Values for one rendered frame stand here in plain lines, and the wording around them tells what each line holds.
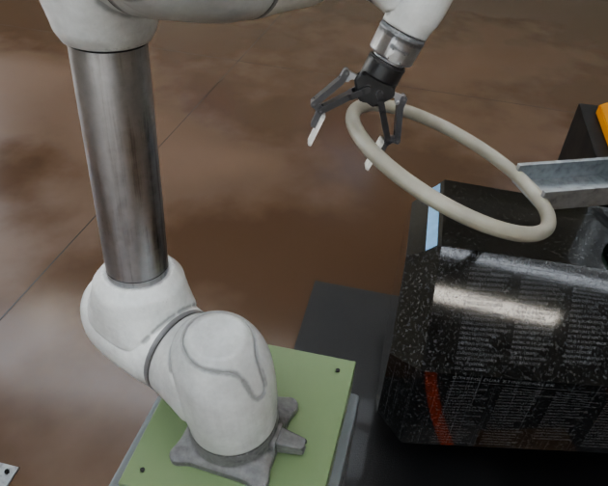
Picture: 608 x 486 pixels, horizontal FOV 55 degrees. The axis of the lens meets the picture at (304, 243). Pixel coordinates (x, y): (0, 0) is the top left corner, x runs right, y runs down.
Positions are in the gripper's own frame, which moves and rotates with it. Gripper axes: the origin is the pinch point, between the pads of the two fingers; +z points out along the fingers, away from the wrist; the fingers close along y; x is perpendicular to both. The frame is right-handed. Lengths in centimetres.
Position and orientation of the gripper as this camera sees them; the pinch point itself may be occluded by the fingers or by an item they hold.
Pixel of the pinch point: (341, 149)
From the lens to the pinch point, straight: 122.0
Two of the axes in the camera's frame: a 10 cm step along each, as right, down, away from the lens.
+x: -0.1, -5.4, 8.4
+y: 9.1, 3.4, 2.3
